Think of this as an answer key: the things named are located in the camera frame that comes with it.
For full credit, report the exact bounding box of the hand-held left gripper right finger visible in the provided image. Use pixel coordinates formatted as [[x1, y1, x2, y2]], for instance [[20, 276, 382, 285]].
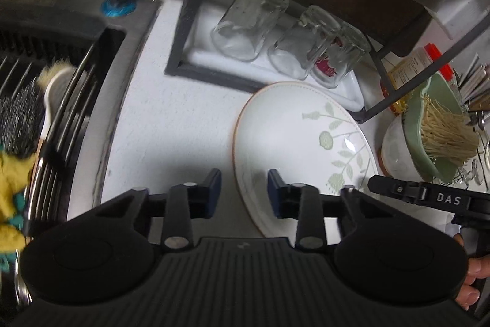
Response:
[[267, 169, 399, 249]]

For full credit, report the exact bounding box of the yellow cloth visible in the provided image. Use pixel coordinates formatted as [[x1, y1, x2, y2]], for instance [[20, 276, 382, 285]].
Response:
[[0, 149, 41, 266]]

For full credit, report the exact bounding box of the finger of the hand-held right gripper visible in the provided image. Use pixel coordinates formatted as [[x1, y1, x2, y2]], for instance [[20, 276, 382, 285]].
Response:
[[368, 175, 473, 215]]

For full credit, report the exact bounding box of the metal wire sink rack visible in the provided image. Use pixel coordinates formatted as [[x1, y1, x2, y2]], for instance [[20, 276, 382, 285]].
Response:
[[0, 28, 127, 236]]

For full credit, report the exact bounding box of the clear jar with red lid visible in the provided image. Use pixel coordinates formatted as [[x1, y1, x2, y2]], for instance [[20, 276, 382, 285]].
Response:
[[381, 43, 454, 117]]

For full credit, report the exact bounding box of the green plastic basket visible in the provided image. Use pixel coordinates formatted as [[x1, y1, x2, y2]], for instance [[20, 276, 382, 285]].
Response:
[[404, 72, 469, 182]]

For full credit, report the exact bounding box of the cluster of clear glass cups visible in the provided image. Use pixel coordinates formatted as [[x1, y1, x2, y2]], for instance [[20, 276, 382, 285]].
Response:
[[455, 108, 490, 192]]

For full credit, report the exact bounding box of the clear drinking glass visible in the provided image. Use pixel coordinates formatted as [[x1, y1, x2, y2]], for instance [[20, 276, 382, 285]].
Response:
[[210, 0, 289, 61], [268, 5, 341, 80]]

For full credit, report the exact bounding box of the bundle of chopsticks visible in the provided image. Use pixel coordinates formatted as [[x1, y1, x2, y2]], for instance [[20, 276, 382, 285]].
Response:
[[457, 53, 490, 111]]

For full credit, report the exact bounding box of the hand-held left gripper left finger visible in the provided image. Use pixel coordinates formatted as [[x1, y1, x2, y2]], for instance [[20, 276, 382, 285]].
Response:
[[94, 169, 223, 249]]

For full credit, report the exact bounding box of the bunch of enoki mushrooms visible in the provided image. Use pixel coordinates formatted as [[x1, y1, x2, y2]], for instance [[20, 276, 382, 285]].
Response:
[[419, 95, 479, 167]]

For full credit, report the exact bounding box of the person's right hand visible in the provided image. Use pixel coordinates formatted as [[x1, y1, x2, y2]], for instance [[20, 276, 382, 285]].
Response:
[[454, 233, 490, 312]]

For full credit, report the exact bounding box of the white drip tray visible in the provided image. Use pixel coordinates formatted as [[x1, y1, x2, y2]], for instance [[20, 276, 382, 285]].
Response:
[[184, 0, 364, 111]]

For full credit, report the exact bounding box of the black metal rack frame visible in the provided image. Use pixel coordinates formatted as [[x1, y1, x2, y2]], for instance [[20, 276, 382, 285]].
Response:
[[164, 0, 490, 124]]

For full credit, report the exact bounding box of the white ceramic bowl brown foot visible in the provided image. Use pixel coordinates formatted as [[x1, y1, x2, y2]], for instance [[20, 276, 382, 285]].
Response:
[[379, 116, 433, 182]]

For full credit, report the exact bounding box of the white floral plate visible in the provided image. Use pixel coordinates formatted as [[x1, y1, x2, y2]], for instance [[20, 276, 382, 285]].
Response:
[[233, 81, 379, 238]]

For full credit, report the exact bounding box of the white dish brush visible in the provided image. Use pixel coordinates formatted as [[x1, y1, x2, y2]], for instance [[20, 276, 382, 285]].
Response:
[[36, 61, 77, 155]]

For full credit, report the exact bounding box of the dark steel sink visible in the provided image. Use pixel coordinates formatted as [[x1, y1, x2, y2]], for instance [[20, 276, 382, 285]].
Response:
[[0, 0, 163, 327]]

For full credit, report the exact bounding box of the steel wool scrubber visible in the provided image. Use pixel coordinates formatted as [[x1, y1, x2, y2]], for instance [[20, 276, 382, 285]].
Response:
[[0, 82, 47, 159]]

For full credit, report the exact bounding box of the clear glass with red print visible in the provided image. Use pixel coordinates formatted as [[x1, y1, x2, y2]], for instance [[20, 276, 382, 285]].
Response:
[[308, 21, 372, 89]]

